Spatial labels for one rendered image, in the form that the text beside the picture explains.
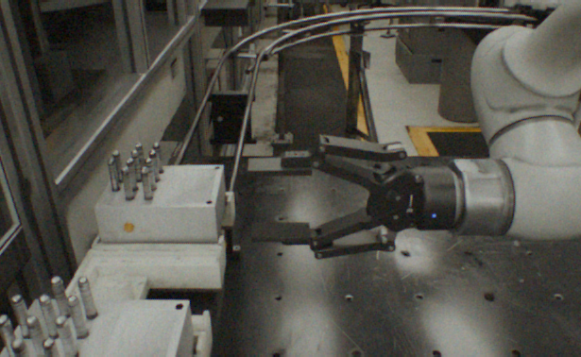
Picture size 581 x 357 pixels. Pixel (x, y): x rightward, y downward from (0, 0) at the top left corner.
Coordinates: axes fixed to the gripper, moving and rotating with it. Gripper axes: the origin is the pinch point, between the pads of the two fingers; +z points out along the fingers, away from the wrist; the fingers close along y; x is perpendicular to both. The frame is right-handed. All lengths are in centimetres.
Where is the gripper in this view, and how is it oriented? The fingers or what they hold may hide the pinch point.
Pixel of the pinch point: (272, 200)
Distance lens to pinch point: 58.0
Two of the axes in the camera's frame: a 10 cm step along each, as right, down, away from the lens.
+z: -10.0, 0.1, -0.2
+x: 0.3, 4.8, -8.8
